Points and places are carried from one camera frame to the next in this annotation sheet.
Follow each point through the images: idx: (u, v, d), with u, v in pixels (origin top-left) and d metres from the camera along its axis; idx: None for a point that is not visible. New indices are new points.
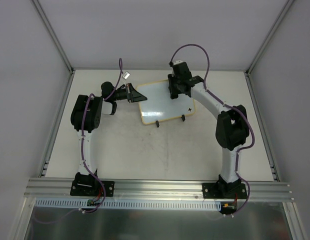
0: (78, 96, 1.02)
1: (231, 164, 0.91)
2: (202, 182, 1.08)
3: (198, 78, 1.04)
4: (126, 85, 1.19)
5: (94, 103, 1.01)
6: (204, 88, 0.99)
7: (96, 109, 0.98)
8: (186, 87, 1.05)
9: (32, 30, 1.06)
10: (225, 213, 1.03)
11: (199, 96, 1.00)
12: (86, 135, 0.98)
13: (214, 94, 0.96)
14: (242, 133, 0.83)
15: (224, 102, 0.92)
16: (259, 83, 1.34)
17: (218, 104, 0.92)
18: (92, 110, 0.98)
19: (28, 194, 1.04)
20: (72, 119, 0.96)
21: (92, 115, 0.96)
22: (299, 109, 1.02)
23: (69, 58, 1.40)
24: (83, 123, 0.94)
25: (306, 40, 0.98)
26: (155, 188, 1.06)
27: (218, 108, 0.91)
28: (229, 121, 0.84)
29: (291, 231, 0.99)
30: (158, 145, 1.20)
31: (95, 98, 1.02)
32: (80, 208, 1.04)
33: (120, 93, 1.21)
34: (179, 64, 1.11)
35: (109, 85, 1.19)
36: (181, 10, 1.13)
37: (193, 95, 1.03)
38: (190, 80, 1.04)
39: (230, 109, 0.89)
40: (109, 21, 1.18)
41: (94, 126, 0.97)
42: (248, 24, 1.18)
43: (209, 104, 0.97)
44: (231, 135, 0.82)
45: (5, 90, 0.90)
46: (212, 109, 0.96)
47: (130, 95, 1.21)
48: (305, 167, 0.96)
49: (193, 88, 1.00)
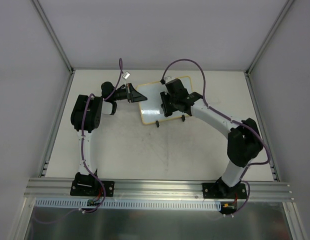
0: (78, 96, 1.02)
1: (236, 172, 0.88)
2: (202, 182, 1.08)
3: (196, 94, 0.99)
4: (126, 85, 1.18)
5: (94, 103, 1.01)
6: (205, 105, 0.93)
7: (96, 109, 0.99)
8: (185, 106, 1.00)
9: (32, 30, 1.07)
10: (225, 213, 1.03)
11: (201, 113, 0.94)
12: (86, 135, 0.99)
13: (217, 110, 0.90)
14: (257, 148, 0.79)
15: (231, 117, 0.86)
16: (259, 83, 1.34)
17: (225, 120, 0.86)
18: (92, 110, 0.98)
19: (28, 194, 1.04)
20: (72, 119, 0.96)
21: (92, 115, 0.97)
22: (299, 109, 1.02)
23: (69, 58, 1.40)
24: (83, 124, 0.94)
25: (306, 40, 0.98)
26: (155, 188, 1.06)
27: (226, 125, 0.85)
28: (242, 138, 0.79)
29: (291, 231, 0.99)
30: (158, 145, 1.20)
31: (96, 98, 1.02)
32: (80, 208, 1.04)
33: (120, 93, 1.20)
34: (173, 83, 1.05)
35: (109, 85, 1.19)
36: (181, 10, 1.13)
37: (194, 113, 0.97)
38: (188, 99, 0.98)
39: (238, 124, 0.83)
40: (109, 21, 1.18)
41: (94, 126, 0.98)
42: (248, 24, 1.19)
43: (214, 121, 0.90)
44: (246, 152, 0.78)
45: (4, 90, 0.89)
46: (218, 127, 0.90)
47: (130, 96, 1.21)
48: (305, 167, 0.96)
49: (194, 107, 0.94)
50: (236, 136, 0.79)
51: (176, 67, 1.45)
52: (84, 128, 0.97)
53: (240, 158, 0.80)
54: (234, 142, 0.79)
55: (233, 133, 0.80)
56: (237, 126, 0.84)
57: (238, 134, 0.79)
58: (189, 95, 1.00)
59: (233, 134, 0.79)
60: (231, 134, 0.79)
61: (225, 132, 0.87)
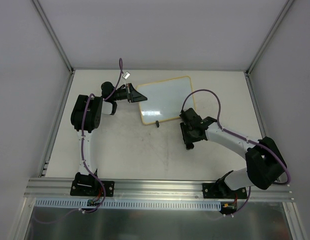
0: (78, 96, 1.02)
1: (245, 184, 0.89)
2: (202, 182, 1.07)
3: (209, 118, 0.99)
4: (126, 86, 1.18)
5: (94, 103, 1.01)
6: (220, 127, 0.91)
7: (96, 109, 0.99)
8: (200, 131, 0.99)
9: (33, 31, 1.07)
10: (225, 213, 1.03)
11: (216, 137, 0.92)
12: (86, 135, 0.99)
13: (232, 131, 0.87)
14: (279, 168, 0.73)
15: (247, 138, 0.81)
16: (260, 83, 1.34)
17: (241, 140, 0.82)
18: (92, 110, 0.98)
19: (28, 194, 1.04)
20: (72, 119, 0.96)
21: (92, 115, 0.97)
22: (299, 109, 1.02)
23: (69, 58, 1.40)
24: (83, 124, 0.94)
25: (306, 40, 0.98)
26: (155, 188, 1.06)
27: (242, 145, 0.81)
28: (261, 158, 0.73)
29: (291, 231, 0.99)
30: (158, 145, 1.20)
31: (96, 98, 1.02)
32: (80, 208, 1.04)
33: (120, 94, 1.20)
34: (187, 112, 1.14)
35: (109, 85, 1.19)
36: (181, 10, 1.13)
37: (210, 137, 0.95)
38: (202, 123, 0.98)
39: (255, 144, 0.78)
40: (109, 21, 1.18)
41: (94, 126, 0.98)
42: (248, 24, 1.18)
43: (230, 144, 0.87)
44: (267, 174, 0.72)
45: (4, 91, 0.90)
46: (234, 149, 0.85)
47: (130, 96, 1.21)
48: (305, 167, 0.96)
49: (208, 130, 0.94)
50: (255, 157, 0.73)
51: (176, 67, 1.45)
52: (85, 128, 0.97)
53: (261, 180, 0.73)
54: (254, 163, 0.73)
55: (250, 153, 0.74)
56: (255, 145, 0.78)
57: (256, 154, 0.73)
58: (202, 119, 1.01)
59: (251, 155, 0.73)
60: (249, 155, 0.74)
61: (243, 153, 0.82)
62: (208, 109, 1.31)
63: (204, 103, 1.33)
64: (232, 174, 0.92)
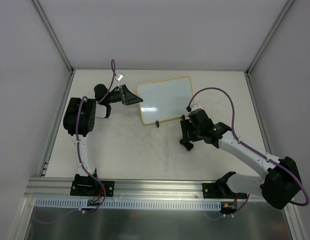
0: (71, 99, 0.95)
1: (245, 191, 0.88)
2: (201, 182, 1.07)
3: (223, 125, 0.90)
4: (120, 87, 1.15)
5: (87, 105, 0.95)
6: (235, 138, 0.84)
7: (90, 112, 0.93)
8: (212, 138, 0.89)
9: (33, 30, 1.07)
10: (225, 213, 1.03)
11: (231, 149, 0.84)
12: (81, 139, 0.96)
13: (250, 146, 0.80)
14: (295, 190, 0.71)
15: (268, 156, 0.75)
16: (260, 82, 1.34)
17: (260, 158, 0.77)
18: (85, 113, 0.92)
19: (28, 194, 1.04)
20: (65, 124, 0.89)
21: (86, 118, 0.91)
22: (300, 109, 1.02)
23: (69, 57, 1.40)
24: (77, 128, 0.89)
25: (306, 40, 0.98)
26: (155, 188, 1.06)
27: (261, 164, 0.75)
28: (281, 181, 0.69)
29: (291, 230, 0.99)
30: (158, 145, 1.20)
31: (89, 101, 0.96)
32: (80, 208, 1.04)
33: (114, 96, 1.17)
34: (196, 112, 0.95)
35: (102, 88, 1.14)
36: (181, 10, 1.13)
37: (222, 147, 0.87)
38: (214, 130, 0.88)
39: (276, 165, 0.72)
40: (109, 21, 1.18)
41: (88, 129, 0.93)
42: (248, 24, 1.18)
43: (244, 158, 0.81)
44: (285, 196, 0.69)
45: (4, 91, 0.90)
46: (250, 164, 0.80)
47: (124, 97, 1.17)
48: (305, 166, 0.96)
49: (222, 140, 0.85)
50: (275, 179, 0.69)
51: (176, 68, 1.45)
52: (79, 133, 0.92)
53: (275, 198, 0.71)
54: (273, 184, 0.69)
55: (271, 174, 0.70)
56: (275, 166, 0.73)
57: (277, 175, 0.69)
58: (214, 125, 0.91)
59: (272, 176, 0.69)
60: (269, 176, 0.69)
61: (261, 172, 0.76)
62: (208, 109, 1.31)
63: (205, 103, 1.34)
64: (238, 179, 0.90)
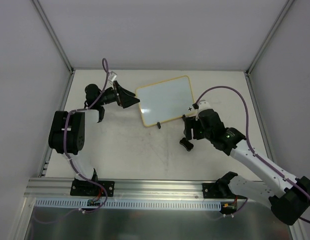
0: (56, 113, 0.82)
1: (247, 195, 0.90)
2: (201, 182, 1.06)
3: (236, 132, 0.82)
4: (114, 87, 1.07)
5: (75, 120, 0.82)
6: (251, 150, 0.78)
7: (78, 128, 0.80)
8: (224, 145, 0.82)
9: (32, 30, 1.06)
10: (225, 213, 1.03)
11: (245, 160, 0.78)
12: (73, 156, 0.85)
13: (266, 161, 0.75)
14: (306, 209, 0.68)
15: (286, 175, 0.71)
16: (260, 82, 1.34)
17: (276, 175, 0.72)
18: (73, 130, 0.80)
19: (28, 194, 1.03)
20: (51, 143, 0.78)
21: (74, 135, 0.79)
22: (300, 109, 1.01)
23: (69, 58, 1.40)
24: (65, 148, 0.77)
25: (307, 39, 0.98)
26: (155, 188, 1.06)
27: (278, 182, 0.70)
28: (296, 202, 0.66)
29: (291, 231, 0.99)
30: (158, 145, 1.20)
31: (76, 114, 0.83)
32: (80, 208, 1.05)
33: (108, 97, 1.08)
34: (209, 115, 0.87)
35: (94, 88, 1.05)
36: (181, 9, 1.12)
37: (234, 156, 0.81)
38: (227, 137, 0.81)
39: (293, 185, 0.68)
40: (109, 21, 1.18)
41: (77, 148, 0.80)
42: (248, 23, 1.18)
43: (258, 172, 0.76)
44: (297, 216, 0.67)
45: (4, 91, 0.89)
46: (263, 180, 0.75)
47: (120, 98, 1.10)
48: (305, 166, 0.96)
49: (236, 150, 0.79)
50: (292, 200, 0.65)
51: (176, 68, 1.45)
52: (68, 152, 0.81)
53: (286, 218, 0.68)
54: (289, 205, 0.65)
55: (287, 195, 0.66)
56: (292, 186, 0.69)
57: (293, 196, 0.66)
58: (227, 131, 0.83)
59: (289, 198, 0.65)
60: (286, 197, 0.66)
61: (275, 190, 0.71)
62: None
63: None
64: (242, 184, 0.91)
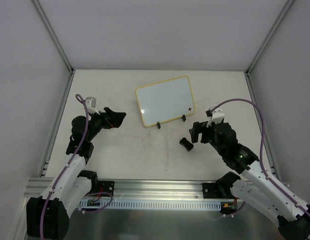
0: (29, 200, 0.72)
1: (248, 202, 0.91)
2: (202, 182, 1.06)
3: (250, 152, 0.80)
4: (97, 112, 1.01)
5: (51, 212, 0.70)
6: (263, 173, 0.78)
7: (56, 223, 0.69)
8: (236, 165, 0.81)
9: (33, 30, 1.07)
10: (225, 213, 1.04)
11: (257, 182, 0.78)
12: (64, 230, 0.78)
13: (279, 185, 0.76)
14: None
15: (298, 202, 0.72)
16: (260, 82, 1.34)
17: (288, 201, 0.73)
18: (51, 223, 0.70)
19: (28, 193, 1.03)
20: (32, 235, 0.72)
21: (54, 228, 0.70)
22: (300, 109, 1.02)
23: (69, 58, 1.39)
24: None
25: (307, 39, 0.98)
26: (154, 188, 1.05)
27: (290, 208, 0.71)
28: (306, 230, 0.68)
29: None
30: (158, 145, 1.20)
31: (52, 205, 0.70)
32: (80, 208, 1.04)
33: (96, 124, 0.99)
34: (227, 133, 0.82)
35: (80, 120, 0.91)
36: (182, 9, 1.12)
37: (246, 176, 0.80)
38: (241, 157, 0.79)
39: (305, 212, 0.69)
40: (109, 21, 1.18)
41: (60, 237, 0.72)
42: (248, 24, 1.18)
43: (270, 195, 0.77)
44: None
45: (4, 91, 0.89)
46: (274, 202, 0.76)
47: (108, 120, 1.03)
48: (305, 165, 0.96)
49: (250, 172, 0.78)
50: (303, 228, 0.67)
51: (176, 68, 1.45)
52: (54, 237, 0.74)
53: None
54: (300, 233, 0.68)
55: (299, 223, 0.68)
56: (303, 213, 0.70)
57: (304, 224, 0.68)
58: (242, 151, 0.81)
59: (301, 227, 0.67)
60: (298, 224, 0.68)
61: (286, 215, 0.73)
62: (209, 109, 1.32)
63: (205, 103, 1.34)
64: (246, 192, 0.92)
